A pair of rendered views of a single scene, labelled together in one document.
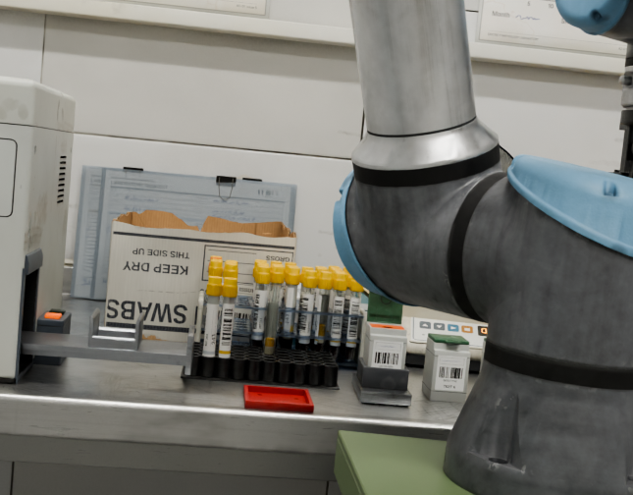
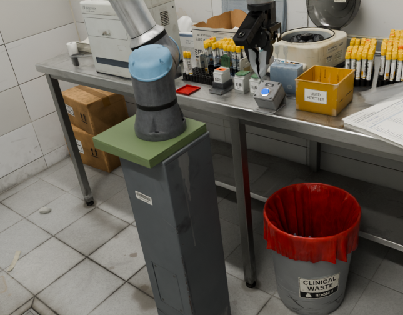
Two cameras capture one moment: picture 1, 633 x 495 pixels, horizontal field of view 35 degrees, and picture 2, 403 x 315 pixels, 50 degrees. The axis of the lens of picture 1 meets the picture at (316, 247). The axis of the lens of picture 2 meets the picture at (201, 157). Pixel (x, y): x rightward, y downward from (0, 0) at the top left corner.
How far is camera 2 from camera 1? 117 cm
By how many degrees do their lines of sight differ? 53
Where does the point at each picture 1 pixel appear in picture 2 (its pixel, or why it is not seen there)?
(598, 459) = (142, 126)
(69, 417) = not seen: hidden behind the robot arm
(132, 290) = (199, 46)
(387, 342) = (217, 74)
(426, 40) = (121, 16)
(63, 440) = not seen: hidden behind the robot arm
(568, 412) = (139, 114)
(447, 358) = (237, 80)
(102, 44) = not seen: outside the picture
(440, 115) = (133, 34)
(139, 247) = (198, 33)
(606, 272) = (136, 84)
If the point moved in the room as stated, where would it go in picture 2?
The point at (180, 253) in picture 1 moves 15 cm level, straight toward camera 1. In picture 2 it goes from (208, 35) to (185, 45)
